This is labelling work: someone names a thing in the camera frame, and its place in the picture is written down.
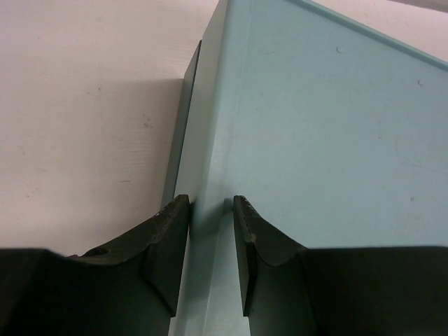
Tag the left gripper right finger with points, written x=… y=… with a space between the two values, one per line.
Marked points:
x=289 y=289

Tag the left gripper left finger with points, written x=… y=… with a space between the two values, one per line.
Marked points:
x=127 y=286

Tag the teal drawer box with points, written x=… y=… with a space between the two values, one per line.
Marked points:
x=336 y=133

